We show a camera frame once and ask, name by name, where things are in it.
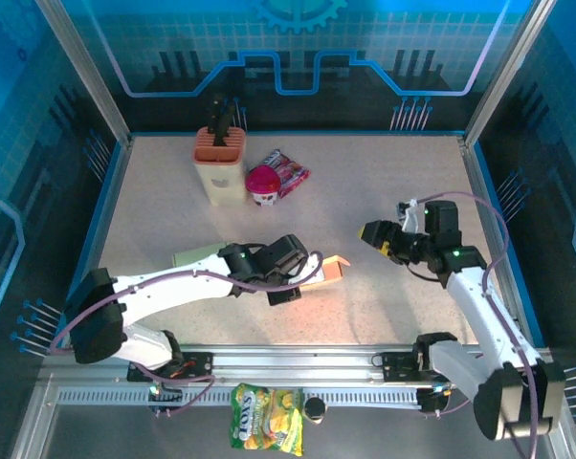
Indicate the brown paper box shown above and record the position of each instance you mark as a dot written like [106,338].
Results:
[333,272]

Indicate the yogurt cup with pink lid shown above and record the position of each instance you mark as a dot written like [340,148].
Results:
[264,184]

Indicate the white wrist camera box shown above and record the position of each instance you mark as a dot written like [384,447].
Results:
[410,220]
[314,268]

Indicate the aluminium frame post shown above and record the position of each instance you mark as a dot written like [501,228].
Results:
[87,72]
[507,72]

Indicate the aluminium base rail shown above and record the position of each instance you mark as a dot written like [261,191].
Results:
[293,363]

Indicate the green paper box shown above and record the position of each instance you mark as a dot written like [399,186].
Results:
[197,255]

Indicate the slotted aluminium strip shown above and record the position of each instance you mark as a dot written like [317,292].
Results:
[355,397]

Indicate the black round knob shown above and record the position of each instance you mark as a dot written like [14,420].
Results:
[315,407]

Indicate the left electronics board with LED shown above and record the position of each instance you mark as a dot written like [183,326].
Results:
[166,394]

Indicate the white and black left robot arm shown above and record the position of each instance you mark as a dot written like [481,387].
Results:
[96,315]

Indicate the electronics board with led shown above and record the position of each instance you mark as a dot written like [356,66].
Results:
[434,399]
[166,394]

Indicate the right electronics board with LED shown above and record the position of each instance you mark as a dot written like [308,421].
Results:
[434,399]

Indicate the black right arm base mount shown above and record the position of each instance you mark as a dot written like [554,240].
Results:
[398,365]

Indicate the yellow green candy bag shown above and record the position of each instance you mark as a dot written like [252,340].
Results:
[269,421]

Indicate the pink snack packet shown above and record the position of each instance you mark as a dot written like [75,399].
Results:
[293,172]

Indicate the aluminium side rail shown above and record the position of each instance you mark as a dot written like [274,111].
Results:
[109,215]
[481,191]

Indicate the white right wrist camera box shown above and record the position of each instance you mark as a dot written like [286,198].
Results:
[410,220]

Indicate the beige knife block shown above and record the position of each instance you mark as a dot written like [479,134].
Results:
[223,177]

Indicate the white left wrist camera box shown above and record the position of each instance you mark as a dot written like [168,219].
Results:
[314,268]

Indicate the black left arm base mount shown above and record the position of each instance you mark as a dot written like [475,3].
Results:
[199,365]

